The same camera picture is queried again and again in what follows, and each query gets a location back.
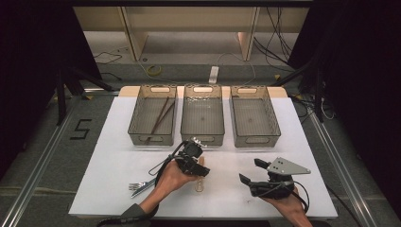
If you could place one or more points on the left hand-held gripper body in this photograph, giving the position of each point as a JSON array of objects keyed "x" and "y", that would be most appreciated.
[{"x": 192, "y": 149}]

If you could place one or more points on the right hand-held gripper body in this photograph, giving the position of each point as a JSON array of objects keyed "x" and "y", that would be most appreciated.
[{"x": 285, "y": 167}]

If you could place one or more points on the wooden spoon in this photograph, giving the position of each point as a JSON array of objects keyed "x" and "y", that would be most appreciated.
[{"x": 199, "y": 186}]

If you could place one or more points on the translucent grey plastic bin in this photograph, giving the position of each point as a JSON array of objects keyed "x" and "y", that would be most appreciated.
[
  {"x": 202, "y": 118},
  {"x": 253, "y": 118},
  {"x": 148, "y": 119}
]

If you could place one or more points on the person's left hand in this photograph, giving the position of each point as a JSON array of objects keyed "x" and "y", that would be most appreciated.
[{"x": 170, "y": 179}]

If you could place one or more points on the white table cover sheet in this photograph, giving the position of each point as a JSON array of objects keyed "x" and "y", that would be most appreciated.
[{"x": 227, "y": 201}]

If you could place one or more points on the white power strip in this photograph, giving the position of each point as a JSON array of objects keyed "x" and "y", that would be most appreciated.
[{"x": 213, "y": 75}]

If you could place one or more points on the black metal stand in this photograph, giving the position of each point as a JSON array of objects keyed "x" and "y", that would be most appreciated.
[
  {"x": 318, "y": 94},
  {"x": 61, "y": 94}
]

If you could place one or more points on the yellow tape roll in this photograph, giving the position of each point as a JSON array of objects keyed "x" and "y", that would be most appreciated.
[{"x": 154, "y": 70}]

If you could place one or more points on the black curtain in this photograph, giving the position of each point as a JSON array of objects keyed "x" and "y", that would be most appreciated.
[
  {"x": 31, "y": 63},
  {"x": 362, "y": 78}
]

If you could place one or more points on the beige wooden desk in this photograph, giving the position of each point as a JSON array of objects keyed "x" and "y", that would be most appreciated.
[{"x": 189, "y": 19}]

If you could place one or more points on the aluminium floor rail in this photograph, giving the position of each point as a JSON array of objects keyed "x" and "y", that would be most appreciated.
[
  {"x": 38, "y": 170},
  {"x": 340, "y": 167}
]

